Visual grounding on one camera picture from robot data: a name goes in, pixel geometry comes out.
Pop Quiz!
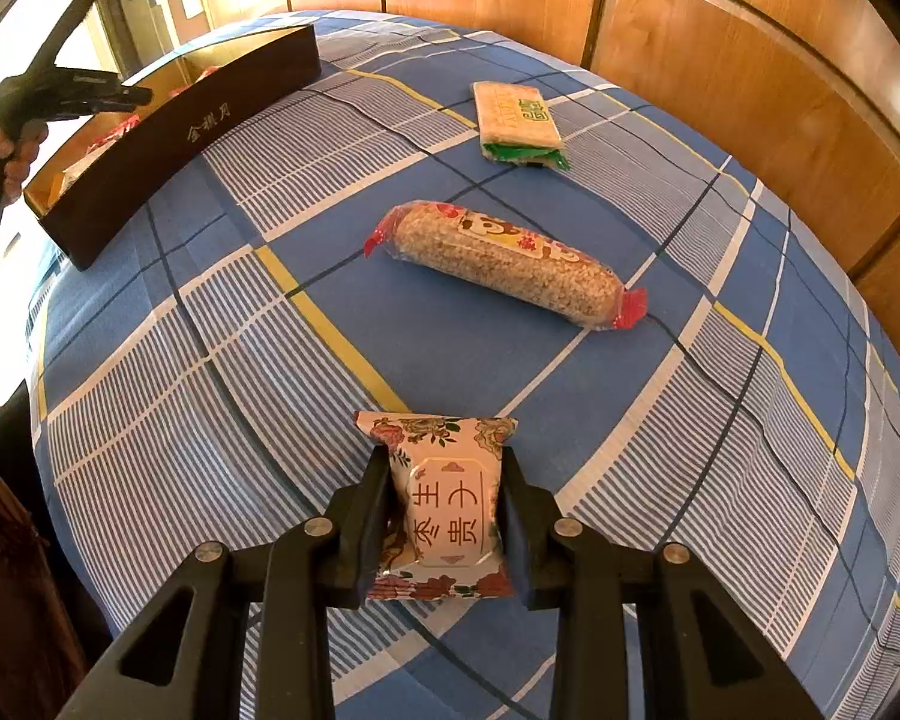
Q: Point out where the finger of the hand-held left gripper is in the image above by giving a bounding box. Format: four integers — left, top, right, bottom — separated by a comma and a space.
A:
71, 71, 153, 117

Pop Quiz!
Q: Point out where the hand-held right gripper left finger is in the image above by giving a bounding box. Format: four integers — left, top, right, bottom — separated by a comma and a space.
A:
56, 446, 391, 720

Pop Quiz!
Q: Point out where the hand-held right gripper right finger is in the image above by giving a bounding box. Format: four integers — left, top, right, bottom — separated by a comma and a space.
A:
499, 446, 826, 720

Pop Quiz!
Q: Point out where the floral white snack packet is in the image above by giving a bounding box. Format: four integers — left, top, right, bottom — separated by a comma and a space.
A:
354, 411, 520, 601

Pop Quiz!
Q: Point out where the dark brown box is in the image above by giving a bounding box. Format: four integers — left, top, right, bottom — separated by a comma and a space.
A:
22, 22, 322, 271

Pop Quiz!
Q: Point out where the person's left hand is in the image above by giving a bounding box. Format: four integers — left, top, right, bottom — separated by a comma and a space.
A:
0, 124, 48, 203

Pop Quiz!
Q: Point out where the long red snack packet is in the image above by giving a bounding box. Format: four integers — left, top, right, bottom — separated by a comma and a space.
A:
86, 116, 140, 155

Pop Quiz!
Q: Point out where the wooden door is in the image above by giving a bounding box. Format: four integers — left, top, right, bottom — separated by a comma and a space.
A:
86, 0, 192, 70

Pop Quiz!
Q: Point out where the blue plaid bedsheet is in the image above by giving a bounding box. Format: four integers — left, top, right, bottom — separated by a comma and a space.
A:
26, 11, 900, 720

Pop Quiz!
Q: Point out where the grain roll clear packet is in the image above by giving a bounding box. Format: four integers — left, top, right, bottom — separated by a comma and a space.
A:
365, 200, 647, 331

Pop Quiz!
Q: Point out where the dark cloth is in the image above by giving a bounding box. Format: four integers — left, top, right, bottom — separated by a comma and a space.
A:
0, 379, 117, 720

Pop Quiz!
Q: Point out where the yellow cracker packet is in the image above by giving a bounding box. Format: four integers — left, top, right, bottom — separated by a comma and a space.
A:
471, 80, 572, 172

